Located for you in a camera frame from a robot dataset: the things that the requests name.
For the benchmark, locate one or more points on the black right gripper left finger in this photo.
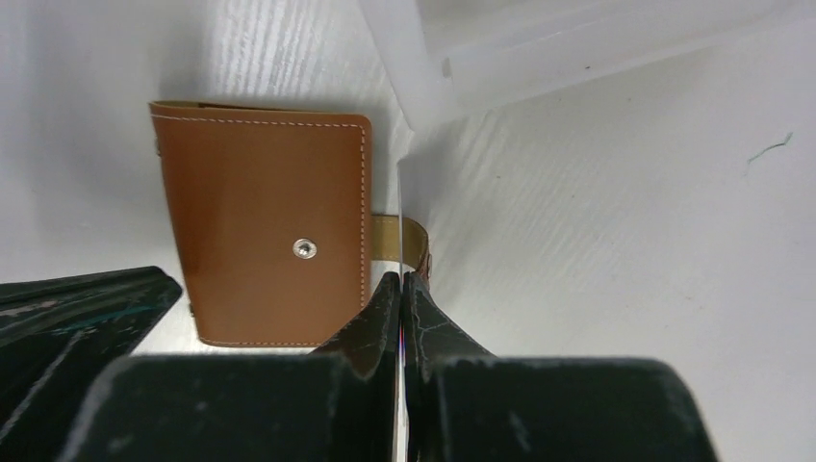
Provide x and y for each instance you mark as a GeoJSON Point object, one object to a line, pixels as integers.
{"type": "Point", "coordinates": [336, 403]}

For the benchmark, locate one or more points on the brown leather card holder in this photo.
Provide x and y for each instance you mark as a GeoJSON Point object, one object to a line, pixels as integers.
{"type": "Point", "coordinates": [271, 215]}

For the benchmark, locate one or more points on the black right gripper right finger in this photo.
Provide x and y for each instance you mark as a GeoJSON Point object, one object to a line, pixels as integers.
{"type": "Point", "coordinates": [466, 404]}

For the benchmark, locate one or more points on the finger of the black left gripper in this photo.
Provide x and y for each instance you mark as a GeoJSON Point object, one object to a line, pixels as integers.
{"type": "Point", "coordinates": [58, 334]}

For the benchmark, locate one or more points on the clear acrylic card box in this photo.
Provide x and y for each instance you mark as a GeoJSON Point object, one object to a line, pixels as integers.
{"type": "Point", "coordinates": [449, 59]}

